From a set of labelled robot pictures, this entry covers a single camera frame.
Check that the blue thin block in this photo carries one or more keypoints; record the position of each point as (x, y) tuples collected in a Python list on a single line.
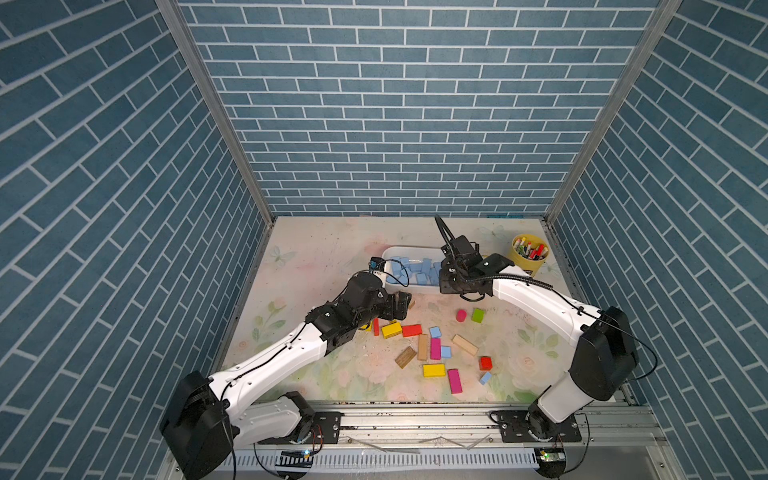
[(433, 276)]

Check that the brown grained wooden block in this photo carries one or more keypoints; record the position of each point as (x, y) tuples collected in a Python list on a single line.
[(405, 357)]

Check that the yellow pen holder cup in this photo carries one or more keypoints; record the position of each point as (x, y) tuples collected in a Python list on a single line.
[(529, 253)]

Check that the magenta block bottom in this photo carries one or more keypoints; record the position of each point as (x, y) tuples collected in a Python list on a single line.
[(455, 383)]

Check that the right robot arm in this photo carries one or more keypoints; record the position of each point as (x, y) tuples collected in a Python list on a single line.
[(605, 349)]

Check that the white rectangular plastic tray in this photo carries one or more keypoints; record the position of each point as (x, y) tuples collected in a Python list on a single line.
[(413, 254)]

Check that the magenta upright block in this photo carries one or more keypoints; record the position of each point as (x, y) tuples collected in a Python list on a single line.
[(435, 349)]

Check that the red long block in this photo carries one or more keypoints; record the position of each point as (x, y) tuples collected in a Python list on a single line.
[(411, 330)]

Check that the aluminium mounting rail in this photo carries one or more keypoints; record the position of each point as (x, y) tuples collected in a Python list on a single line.
[(409, 426)]

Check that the tan slanted wooden block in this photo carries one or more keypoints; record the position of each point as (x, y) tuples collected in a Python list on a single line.
[(465, 345)]

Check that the yellow block bottom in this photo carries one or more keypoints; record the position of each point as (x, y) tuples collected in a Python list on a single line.
[(434, 370)]

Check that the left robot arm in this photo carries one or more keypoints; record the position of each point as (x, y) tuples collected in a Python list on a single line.
[(208, 417)]

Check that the green cube block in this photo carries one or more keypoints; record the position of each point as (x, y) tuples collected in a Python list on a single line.
[(478, 316)]

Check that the yellow large block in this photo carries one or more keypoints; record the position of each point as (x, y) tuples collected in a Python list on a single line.
[(391, 330)]

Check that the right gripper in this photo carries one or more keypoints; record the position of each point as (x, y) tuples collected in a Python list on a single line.
[(444, 273)]

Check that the red cube block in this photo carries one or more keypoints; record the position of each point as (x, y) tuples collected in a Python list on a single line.
[(485, 363)]

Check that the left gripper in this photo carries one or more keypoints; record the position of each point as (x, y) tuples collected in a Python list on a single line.
[(401, 305)]

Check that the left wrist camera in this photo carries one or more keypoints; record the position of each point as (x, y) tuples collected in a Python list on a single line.
[(377, 264)]

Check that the tan upright wooden block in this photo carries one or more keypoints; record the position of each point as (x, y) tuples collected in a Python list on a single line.
[(423, 347)]

